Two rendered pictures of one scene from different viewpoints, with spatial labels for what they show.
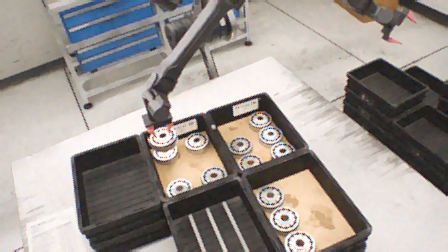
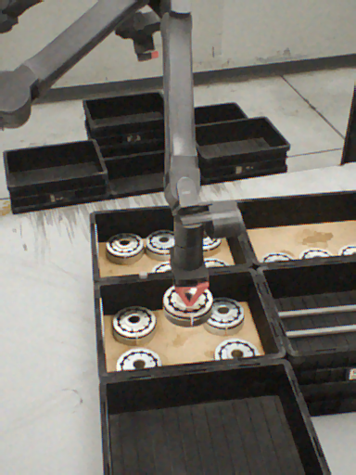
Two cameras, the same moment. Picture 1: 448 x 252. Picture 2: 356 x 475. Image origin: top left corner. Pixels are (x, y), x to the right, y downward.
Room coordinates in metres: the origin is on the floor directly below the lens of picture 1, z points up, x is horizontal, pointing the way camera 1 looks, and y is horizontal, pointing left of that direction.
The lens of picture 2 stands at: (0.93, 1.20, 1.95)
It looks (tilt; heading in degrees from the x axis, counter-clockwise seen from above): 37 degrees down; 278
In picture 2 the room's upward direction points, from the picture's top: straight up
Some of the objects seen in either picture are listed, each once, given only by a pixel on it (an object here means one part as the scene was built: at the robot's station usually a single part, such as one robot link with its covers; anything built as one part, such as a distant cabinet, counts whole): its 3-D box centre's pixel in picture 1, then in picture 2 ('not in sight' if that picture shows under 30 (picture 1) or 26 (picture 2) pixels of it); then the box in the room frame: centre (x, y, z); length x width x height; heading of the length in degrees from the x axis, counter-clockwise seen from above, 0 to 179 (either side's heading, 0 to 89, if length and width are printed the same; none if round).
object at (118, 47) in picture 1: (114, 29); not in sight; (2.85, 0.77, 0.60); 0.72 x 0.03 x 0.56; 113
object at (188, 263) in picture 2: (155, 112); (188, 253); (1.04, 0.23, 1.17); 0.10 x 0.07 x 0.07; 106
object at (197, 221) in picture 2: (152, 99); (192, 228); (1.03, 0.23, 1.23); 0.07 x 0.06 x 0.07; 23
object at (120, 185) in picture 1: (116, 187); (207, 448); (0.97, 0.46, 0.87); 0.40 x 0.30 x 0.11; 16
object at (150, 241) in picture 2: (270, 134); (163, 241); (1.16, -0.19, 0.86); 0.10 x 0.10 x 0.01
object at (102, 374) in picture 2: (185, 154); (184, 320); (1.06, 0.17, 0.92); 0.40 x 0.30 x 0.02; 16
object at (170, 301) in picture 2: (163, 136); (187, 300); (1.04, 0.23, 1.04); 0.10 x 0.10 x 0.01
